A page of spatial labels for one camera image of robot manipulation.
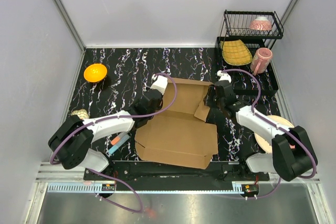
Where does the brown cardboard box sheet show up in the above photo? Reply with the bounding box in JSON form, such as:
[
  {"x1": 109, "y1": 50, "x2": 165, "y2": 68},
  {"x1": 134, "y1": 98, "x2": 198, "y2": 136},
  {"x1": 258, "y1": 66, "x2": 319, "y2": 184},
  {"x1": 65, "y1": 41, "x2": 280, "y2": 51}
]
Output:
[{"x1": 135, "y1": 78, "x2": 218, "y2": 169}]

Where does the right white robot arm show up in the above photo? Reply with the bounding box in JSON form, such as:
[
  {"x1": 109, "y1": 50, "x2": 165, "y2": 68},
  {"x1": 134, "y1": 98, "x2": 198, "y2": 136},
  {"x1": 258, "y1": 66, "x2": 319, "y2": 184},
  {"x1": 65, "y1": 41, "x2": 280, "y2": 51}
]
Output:
[{"x1": 204, "y1": 80, "x2": 318, "y2": 182}]

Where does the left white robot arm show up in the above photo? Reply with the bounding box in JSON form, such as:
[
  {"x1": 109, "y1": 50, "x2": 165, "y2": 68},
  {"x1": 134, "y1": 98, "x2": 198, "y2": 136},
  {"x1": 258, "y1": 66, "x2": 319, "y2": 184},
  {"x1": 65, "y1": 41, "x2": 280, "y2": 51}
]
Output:
[{"x1": 48, "y1": 89, "x2": 163, "y2": 180}]

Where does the black marble table mat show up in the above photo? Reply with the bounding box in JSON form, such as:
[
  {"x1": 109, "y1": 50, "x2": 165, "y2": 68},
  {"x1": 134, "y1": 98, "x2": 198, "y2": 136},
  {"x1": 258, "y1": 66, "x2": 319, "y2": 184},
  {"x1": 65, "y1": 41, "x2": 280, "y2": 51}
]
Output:
[{"x1": 52, "y1": 47, "x2": 305, "y2": 162}]

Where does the yellow woven plate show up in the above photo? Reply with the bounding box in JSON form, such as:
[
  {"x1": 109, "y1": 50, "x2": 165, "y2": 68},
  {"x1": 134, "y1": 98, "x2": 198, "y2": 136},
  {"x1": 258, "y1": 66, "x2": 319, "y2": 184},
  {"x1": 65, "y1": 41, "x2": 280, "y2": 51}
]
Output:
[{"x1": 220, "y1": 40, "x2": 253, "y2": 66}]

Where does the orange marker pen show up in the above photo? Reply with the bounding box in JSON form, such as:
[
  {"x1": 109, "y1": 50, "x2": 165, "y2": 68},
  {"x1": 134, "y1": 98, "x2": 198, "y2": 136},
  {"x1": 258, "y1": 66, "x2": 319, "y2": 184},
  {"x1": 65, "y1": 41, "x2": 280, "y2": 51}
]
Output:
[{"x1": 111, "y1": 134, "x2": 130, "y2": 146}]

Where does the pink mug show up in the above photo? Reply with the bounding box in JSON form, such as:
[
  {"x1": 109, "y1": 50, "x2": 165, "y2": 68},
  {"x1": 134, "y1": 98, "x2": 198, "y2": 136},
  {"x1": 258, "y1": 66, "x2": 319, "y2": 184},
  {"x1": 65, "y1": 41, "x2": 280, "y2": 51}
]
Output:
[{"x1": 250, "y1": 48, "x2": 273, "y2": 76}]

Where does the blue marker pen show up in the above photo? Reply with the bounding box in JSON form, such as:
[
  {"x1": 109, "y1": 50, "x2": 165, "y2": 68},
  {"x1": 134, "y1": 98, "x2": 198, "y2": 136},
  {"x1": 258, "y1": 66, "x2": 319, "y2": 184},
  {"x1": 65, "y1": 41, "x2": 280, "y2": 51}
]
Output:
[{"x1": 108, "y1": 135, "x2": 130, "y2": 155}]

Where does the orange bowl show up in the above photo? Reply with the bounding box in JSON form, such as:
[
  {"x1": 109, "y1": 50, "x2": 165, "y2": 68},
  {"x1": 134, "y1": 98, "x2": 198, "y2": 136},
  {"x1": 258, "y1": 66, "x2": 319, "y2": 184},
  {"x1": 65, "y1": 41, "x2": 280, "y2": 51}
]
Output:
[{"x1": 83, "y1": 63, "x2": 108, "y2": 83}]

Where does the pink round plate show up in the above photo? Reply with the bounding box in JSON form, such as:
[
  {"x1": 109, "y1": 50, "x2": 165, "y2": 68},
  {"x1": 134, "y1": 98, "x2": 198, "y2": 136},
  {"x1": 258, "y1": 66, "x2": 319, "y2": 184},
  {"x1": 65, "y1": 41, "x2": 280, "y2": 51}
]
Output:
[{"x1": 254, "y1": 115, "x2": 294, "y2": 153}]

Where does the small floral patterned bowl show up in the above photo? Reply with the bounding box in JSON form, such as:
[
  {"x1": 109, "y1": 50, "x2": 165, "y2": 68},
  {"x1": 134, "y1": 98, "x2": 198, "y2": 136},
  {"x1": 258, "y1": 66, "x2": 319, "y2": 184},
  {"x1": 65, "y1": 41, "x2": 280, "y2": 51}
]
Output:
[{"x1": 71, "y1": 109, "x2": 89, "y2": 120}]

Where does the pink patterned bowl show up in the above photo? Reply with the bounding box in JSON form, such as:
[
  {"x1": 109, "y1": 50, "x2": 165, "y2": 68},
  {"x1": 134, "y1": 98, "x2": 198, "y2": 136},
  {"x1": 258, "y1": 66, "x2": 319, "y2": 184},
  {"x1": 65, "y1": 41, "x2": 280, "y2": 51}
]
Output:
[{"x1": 249, "y1": 16, "x2": 272, "y2": 31}]

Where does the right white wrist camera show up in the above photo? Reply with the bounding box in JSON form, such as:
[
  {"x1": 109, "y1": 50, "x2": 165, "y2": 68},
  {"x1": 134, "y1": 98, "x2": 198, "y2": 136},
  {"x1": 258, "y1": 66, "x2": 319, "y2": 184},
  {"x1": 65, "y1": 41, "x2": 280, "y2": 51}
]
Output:
[{"x1": 217, "y1": 70, "x2": 232, "y2": 83}]

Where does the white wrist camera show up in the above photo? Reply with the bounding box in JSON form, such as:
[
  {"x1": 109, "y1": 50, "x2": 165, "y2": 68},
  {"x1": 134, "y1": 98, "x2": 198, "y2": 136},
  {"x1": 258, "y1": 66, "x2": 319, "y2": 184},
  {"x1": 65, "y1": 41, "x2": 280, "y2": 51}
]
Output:
[
  {"x1": 217, "y1": 70, "x2": 232, "y2": 83},
  {"x1": 150, "y1": 74, "x2": 168, "y2": 95}
]

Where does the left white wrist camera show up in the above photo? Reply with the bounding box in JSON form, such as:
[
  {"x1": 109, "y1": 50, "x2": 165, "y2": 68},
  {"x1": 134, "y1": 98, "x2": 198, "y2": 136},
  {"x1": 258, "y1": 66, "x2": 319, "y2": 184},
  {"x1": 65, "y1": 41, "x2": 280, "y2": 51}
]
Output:
[{"x1": 150, "y1": 74, "x2": 168, "y2": 95}]

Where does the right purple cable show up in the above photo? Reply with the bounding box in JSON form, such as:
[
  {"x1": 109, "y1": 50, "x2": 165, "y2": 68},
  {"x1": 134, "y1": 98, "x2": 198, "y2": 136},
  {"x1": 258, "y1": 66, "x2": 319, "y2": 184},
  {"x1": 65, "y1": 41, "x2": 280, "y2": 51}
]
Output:
[{"x1": 217, "y1": 68, "x2": 318, "y2": 200}]

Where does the purple cable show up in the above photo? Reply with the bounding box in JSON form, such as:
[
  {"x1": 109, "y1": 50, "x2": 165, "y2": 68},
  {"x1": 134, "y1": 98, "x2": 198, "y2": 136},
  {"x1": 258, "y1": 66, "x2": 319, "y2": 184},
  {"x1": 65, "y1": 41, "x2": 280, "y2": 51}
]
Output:
[
  {"x1": 217, "y1": 68, "x2": 318, "y2": 200},
  {"x1": 49, "y1": 72, "x2": 178, "y2": 213}
]

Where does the black wire dish rack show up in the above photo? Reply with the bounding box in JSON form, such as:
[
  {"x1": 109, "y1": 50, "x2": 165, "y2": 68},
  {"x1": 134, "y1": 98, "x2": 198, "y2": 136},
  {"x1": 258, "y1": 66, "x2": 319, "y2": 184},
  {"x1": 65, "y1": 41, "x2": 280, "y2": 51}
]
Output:
[{"x1": 215, "y1": 10, "x2": 284, "y2": 97}]

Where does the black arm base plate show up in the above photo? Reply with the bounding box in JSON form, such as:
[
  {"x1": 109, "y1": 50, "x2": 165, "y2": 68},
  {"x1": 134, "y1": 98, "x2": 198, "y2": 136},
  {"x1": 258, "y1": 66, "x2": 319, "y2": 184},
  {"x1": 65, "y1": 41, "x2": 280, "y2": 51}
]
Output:
[{"x1": 83, "y1": 160, "x2": 270, "y2": 192}]

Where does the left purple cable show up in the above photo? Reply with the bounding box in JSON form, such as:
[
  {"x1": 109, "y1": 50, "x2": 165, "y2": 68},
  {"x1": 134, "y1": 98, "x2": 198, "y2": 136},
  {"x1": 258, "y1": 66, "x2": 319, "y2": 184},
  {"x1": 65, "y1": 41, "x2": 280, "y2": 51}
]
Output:
[{"x1": 49, "y1": 72, "x2": 178, "y2": 213}]

